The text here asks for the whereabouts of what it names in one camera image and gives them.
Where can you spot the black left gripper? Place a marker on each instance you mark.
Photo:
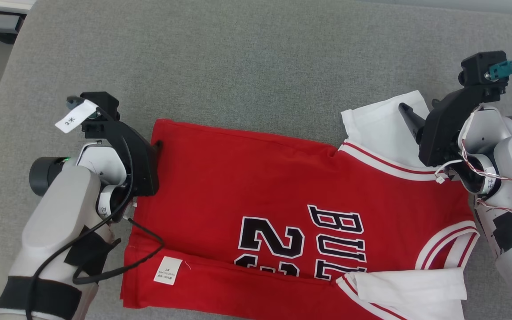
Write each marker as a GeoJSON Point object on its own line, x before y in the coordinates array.
{"type": "Point", "coordinates": [142, 169]}

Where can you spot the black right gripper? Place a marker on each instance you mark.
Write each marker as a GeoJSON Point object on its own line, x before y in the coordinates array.
{"type": "Point", "coordinates": [442, 133]}

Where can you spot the red white basketball jersey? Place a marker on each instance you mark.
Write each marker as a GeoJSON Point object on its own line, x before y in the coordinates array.
{"type": "Point", "coordinates": [238, 178]}

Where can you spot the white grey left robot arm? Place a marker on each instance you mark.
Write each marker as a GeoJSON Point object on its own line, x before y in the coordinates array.
{"type": "Point", "coordinates": [56, 222]}

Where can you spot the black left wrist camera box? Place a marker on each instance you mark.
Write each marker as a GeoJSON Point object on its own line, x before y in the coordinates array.
{"type": "Point", "coordinates": [105, 106]}

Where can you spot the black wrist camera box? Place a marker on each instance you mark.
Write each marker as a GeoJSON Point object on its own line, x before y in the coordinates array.
{"type": "Point", "coordinates": [105, 106]}
{"type": "Point", "coordinates": [478, 69]}

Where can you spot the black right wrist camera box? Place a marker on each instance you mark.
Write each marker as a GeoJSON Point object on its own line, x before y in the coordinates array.
{"type": "Point", "coordinates": [478, 69]}

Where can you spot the teal left camera connector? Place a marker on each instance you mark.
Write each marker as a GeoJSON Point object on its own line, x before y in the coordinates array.
{"type": "Point", "coordinates": [73, 102]}

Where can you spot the teal camera connector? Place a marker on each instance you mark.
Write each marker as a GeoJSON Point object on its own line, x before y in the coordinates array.
{"type": "Point", "coordinates": [505, 69]}
{"type": "Point", "coordinates": [73, 102]}

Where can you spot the teal right camera connector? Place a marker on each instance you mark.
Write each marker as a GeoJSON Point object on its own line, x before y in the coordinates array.
{"type": "Point", "coordinates": [505, 69]}

